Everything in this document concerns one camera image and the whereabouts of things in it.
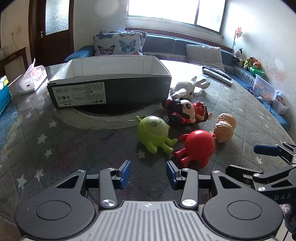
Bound large clear plastic container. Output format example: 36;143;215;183
252;75;280;106

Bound yellow green plush toy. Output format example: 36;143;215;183
243;56;256;70

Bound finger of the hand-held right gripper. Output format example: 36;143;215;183
253;142;296;165
225;163;296;192

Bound small clear plastic container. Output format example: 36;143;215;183
272;91;289;115

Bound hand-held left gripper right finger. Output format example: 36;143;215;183
166;160;241;210

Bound green one-eyed monster toy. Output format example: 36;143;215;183
136;115;178;154

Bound orange flower stick decoration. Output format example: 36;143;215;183
232;27;243;52

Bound tan sheep toy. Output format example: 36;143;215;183
213;113;237;143

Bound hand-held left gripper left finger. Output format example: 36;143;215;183
55;160;131;210

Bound green plastic bowl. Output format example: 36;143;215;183
250;67;266;77

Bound white plush rabbit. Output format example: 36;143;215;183
170;76;211;100

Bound white tissue pack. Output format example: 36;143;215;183
16;58;48;95

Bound blue tissue box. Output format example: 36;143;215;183
0;75;12;116

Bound black cardboard box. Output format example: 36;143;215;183
47;56;172;109

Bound red round figure toy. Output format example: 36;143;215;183
173;130;216;169

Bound black remote control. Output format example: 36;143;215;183
202;66;233;80

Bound white remote control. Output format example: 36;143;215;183
202;69;233;87

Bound black-haired red dress doll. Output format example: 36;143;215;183
162;98;213;126

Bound dark wooden door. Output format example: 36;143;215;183
29;0;74;66

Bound window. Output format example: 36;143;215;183
126;0;228;33

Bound white pillow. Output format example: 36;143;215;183
186;44;226;72

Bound grey star quilted desktop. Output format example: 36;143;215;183
0;59;296;223

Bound blue sofa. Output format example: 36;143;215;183
63;34;292;131

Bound butterfly print pillow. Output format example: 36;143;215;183
99;29;147;48
94;32;144;56

